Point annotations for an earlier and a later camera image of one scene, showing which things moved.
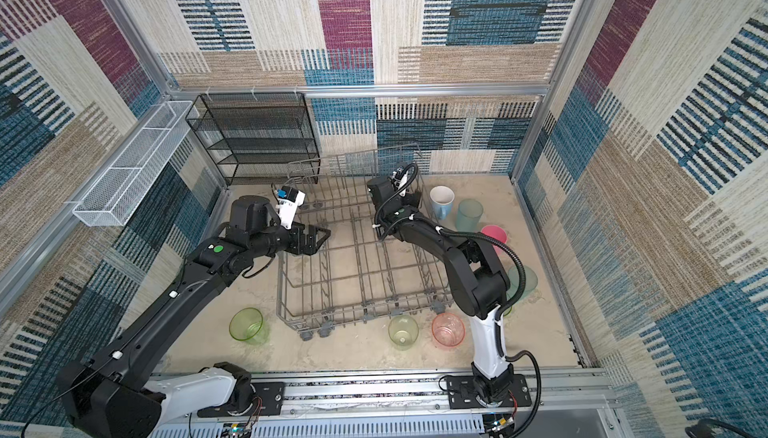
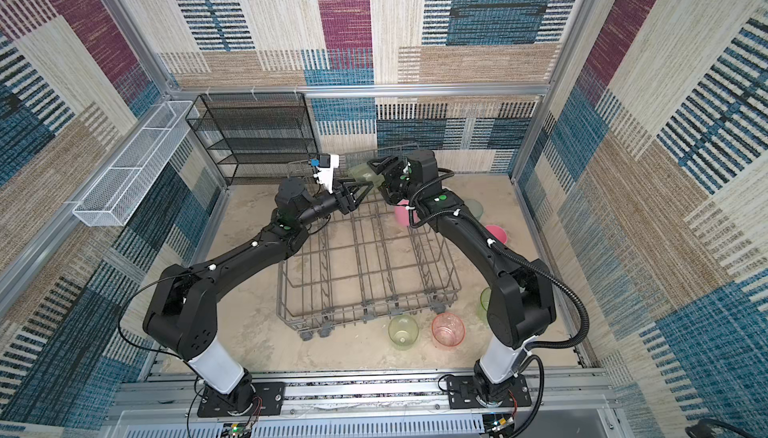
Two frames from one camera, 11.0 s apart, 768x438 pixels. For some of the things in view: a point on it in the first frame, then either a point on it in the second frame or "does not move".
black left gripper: x=311 y=247 → x=342 y=193
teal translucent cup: x=469 y=215 does not move
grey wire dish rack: x=354 y=278 does not move
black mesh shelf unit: x=258 y=138 does not move
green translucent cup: x=247 y=324 → x=362 y=172
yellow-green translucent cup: x=403 y=332 does not move
